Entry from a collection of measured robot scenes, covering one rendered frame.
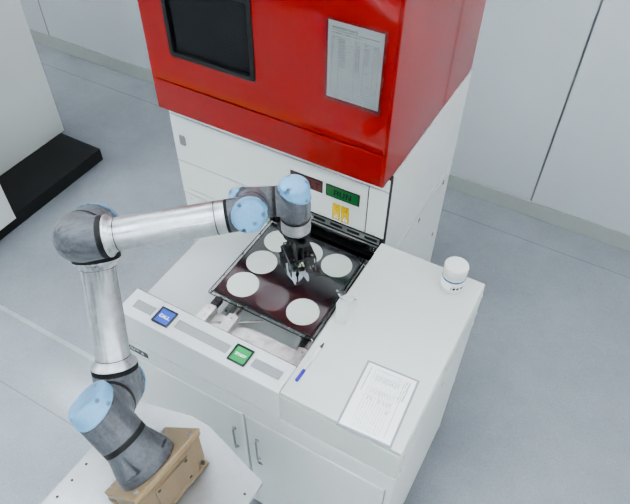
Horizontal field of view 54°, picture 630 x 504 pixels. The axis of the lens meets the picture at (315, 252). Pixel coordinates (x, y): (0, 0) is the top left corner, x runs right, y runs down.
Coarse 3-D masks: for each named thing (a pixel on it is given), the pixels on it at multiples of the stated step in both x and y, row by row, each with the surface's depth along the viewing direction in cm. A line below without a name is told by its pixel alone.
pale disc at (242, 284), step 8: (240, 272) 198; (232, 280) 196; (240, 280) 196; (248, 280) 196; (256, 280) 196; (232, 288) 194; (240, 288) 194; (248, 288) 194; (256, 288) 194; (240, 296) 192
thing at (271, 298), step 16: (272, 224) 213; (352, 256) 204; (272, 272) 198; (320, 272) 199; (352, 272) 199; (224, 288) 194; (272, 288) 194; (288, 288) 194; (304, 288) 194; (320, 288) 194; (336, 288) 194; (256, 304) 190; (272, 304) 190; (288, 304) 190; (320, 304) 190; (288, 320) 186; (320, 320) 186
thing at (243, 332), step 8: (216, 320) 188; (240, 328) 186; (248, 328) 186; (240, 336) 184; (248, 336) 184; (256, 336) 184; (264, 336) 184; (256, 344) 182; (264, 344) 182; (272, 344) 182; (280, 344) 182; (272, 352) 180; (280, 352) 180; (288, 352) 180; (288, 360) 178
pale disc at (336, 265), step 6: (324, 258) 203; (330, 258) 203; (336, 258) 203; (342, 258) 203; (348, 258) 203; (324, 264) 201; (330, 264) 201; (336, 264) 201; (342, 264) 201; (348, 264) 201; (324, 270) 199; (330, 270) 199; (336, 270) 199; (342, 270) 199; (348, 270) 199; (336, 276) 198; (342, 276) 198
